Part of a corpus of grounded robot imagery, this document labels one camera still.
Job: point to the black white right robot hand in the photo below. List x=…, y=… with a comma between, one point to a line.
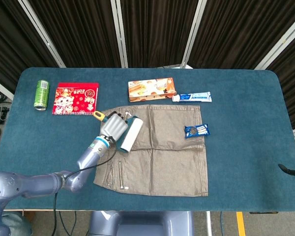
x=288, y=170

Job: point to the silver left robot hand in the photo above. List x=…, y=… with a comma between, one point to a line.
x=114, y=127

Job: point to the blue grey left robot arm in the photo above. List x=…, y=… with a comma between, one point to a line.
x=88, y=157

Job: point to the grey brown zip skirt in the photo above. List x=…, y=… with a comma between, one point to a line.
x=167, y=159

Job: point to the red spiral cartoon calendar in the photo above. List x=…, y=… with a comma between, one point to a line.
x=73, y=98

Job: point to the orange snack box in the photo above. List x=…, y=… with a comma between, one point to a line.
x=150, y=89

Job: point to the teal felt table cover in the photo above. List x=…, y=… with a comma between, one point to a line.
x=236, y=159

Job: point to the green drink can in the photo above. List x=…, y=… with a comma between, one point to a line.
x=41, y=94

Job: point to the blue Oreo cookie pack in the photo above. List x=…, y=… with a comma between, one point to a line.
x=196, y=131

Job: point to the white blue toothpaste tube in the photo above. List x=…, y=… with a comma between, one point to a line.
x=194, y=97

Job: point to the white table leg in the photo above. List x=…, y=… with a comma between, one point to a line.
x=209, y=223

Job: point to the blue grey robot torso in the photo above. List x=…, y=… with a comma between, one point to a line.
x=142, y=223

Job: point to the blue denim trouser leg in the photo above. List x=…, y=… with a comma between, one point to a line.
x=17, y=225

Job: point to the white partition frame post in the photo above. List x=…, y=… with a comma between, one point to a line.
x=281, y=45
x=1, y=88
x=120, y=37
x=44, y=37
x=193, y=37

